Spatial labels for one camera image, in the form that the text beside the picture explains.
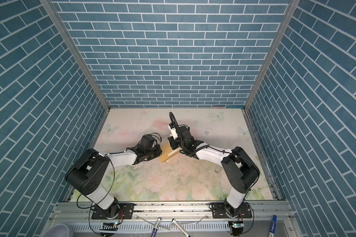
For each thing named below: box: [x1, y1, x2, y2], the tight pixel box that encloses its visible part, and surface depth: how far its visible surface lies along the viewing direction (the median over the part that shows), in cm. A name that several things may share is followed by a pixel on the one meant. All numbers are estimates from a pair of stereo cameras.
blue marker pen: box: [151, 217, 162, 237], surface depth 70 cm
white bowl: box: [41, 223, 69, 237], surface depth 65 cm
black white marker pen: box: [171, 218, 191, 237], surface depth 71 cm
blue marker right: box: [268, 214, 278, 237], surface depth 70 cm
